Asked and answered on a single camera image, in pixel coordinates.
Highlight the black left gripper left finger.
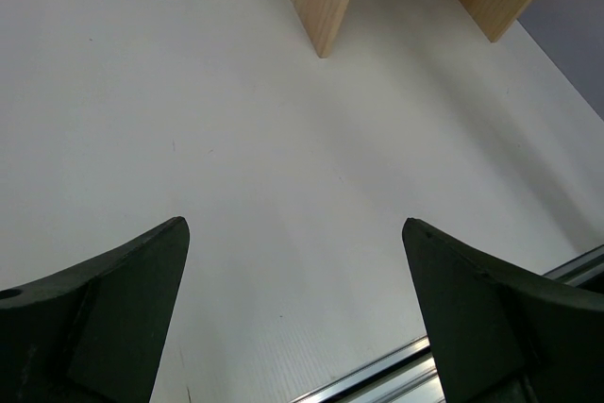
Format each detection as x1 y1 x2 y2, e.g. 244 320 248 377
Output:
1 217 190 402

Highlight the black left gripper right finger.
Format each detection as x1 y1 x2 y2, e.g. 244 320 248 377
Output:
402 218 603 402

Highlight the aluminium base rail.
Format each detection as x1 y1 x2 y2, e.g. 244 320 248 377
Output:
296 245 603 402

